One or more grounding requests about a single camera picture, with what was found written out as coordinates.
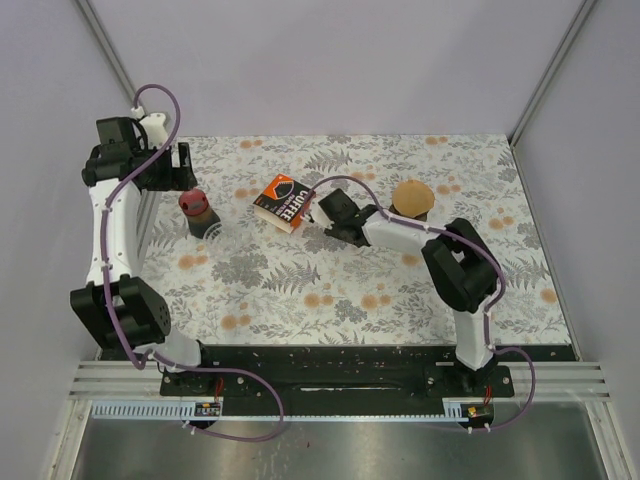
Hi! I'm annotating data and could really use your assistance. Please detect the brown paper coffee filter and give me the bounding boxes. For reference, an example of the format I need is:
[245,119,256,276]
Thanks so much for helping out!
[391,179,435,215]

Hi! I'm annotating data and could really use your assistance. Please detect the coffee filter paper box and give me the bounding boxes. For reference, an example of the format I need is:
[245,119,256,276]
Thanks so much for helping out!
[253,173,314,234]

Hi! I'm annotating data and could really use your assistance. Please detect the grey glass coffee server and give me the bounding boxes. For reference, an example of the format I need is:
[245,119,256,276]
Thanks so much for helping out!
[389,205,429,222]

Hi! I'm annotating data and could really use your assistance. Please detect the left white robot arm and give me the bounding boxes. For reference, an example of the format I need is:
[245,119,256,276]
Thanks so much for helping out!
[70,108,217,395]

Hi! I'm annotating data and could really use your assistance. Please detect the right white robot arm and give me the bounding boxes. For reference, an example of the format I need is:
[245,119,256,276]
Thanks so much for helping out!
[310,189,504,396]

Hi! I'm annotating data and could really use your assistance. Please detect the brown bottle red cap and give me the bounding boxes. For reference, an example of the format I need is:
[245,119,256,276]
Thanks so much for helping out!
[178,188,220,239]

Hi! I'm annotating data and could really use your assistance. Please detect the clear plastic cup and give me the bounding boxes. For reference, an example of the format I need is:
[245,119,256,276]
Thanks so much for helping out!
[203,222,242,252]

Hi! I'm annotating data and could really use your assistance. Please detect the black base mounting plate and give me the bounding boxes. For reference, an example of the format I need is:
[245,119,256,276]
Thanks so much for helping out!
[160,345,514,418]

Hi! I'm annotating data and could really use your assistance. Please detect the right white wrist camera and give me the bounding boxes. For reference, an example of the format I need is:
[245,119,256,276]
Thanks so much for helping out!
[302,198,332,229]

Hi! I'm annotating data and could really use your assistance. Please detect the left aluminium frame post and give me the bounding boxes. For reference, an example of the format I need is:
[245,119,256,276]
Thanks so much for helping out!
[72,0,137,117]

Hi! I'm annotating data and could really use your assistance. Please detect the aluminium frame post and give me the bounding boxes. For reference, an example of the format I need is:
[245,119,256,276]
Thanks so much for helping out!
[507,0,600,148]
[72,0,137,117]

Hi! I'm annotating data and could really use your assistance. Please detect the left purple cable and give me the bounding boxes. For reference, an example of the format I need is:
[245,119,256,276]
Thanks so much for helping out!
[99,83,287,442]

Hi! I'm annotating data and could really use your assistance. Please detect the white slotted cable duct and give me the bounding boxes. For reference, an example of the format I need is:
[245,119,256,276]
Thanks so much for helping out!
[91,400,223,422]

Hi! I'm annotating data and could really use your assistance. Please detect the right aluminium frame post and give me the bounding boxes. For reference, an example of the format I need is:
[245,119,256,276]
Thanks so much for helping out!
[507,0,600,148]

